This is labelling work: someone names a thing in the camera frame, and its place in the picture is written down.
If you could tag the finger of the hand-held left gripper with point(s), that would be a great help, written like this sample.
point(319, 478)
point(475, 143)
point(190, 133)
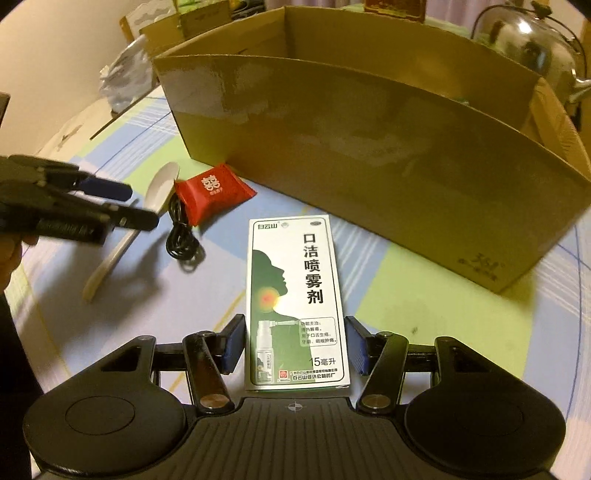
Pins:
point(134, 220)
point(106, 189)

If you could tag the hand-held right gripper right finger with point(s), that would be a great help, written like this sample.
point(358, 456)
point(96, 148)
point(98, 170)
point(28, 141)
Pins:
point(358, 346)

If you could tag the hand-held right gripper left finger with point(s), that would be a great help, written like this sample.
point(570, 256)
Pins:
point(233, 344)

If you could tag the green and white medicine box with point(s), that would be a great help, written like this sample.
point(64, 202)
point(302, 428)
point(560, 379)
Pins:
point(295, 258)

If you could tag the person's left hand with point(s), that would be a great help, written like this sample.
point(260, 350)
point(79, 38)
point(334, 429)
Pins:
point(11, 263)

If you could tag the white plastic spoon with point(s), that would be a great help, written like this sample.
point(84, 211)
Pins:
point(164, 182)

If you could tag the red snack packet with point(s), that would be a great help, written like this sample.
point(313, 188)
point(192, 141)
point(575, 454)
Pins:
point(210, 194)

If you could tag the clear plastic bag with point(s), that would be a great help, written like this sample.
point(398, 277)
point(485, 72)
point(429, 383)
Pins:
point(127, 74)

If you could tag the small brown cardboard box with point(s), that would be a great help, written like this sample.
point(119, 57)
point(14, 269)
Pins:
point(194, 23)

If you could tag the red and gold box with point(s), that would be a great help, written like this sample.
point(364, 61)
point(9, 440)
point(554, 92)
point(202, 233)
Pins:
point(395, 9)

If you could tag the stainless steel kettle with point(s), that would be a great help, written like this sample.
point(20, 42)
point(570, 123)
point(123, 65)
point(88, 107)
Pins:
point(531, 41)

